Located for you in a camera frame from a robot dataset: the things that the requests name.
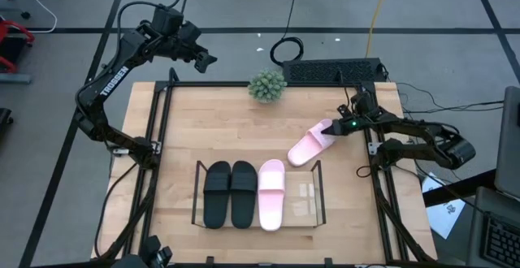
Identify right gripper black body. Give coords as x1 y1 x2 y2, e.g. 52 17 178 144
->
335 90 392 137

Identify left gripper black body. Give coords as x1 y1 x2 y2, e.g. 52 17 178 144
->
167 19 209 65

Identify pink slide sandal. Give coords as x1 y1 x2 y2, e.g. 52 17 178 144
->
286 118 339 168
257 158 287 233

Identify black slide sandal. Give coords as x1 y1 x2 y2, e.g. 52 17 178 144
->
229 160 259 230
202 160 233 230

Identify black perforated computer case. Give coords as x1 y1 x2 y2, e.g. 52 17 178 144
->
281 57 388 86

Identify green ball plant in pot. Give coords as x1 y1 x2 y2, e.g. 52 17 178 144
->
246 69 288 104

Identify clear acrylic tray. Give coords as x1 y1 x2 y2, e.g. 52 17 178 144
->
191 158 327 228

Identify black beam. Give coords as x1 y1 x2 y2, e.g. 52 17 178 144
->
422 169 498 209

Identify white paper sheet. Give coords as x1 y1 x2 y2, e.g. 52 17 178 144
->
422 173 468 240

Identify grey desk unit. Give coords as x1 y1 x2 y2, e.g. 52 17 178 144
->
466 186 520 268

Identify grey monitor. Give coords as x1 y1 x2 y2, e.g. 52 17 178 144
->
494 85 520 202

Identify red metal cart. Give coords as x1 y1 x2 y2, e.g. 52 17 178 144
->
0 19 36 75

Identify black keyboard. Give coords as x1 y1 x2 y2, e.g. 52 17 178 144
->
480 214 520 267

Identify black metal table frame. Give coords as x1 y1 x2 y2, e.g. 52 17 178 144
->
94 67 438 267

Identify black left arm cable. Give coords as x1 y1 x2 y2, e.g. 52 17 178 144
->
116 0 192 42

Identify coiled black cable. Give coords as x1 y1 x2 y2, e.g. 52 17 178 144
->
269 0 306 67

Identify yellow cable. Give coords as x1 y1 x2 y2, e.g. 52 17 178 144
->
364 0 393 59

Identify thin black cables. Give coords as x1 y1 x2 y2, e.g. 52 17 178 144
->
395 81 505 115

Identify white cable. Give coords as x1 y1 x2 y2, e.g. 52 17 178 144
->
19 0 59 34

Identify black floor cable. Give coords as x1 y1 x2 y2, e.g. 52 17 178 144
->
93 163 137 259

